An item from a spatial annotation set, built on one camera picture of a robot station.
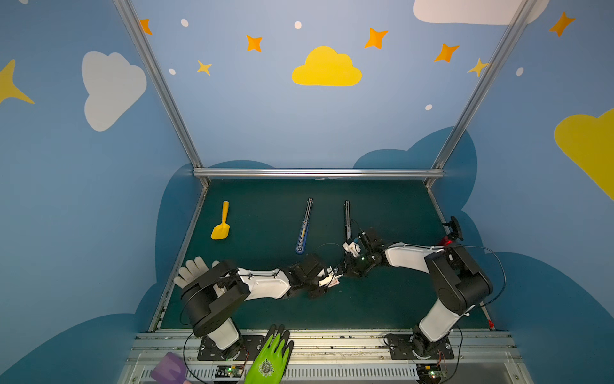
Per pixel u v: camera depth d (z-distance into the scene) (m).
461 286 0.48
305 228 1.02
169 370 0.69
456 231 0.84
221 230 1.01
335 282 0.88
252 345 0.75
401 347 0.75
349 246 0.90
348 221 1.04
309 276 0.69
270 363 0.70
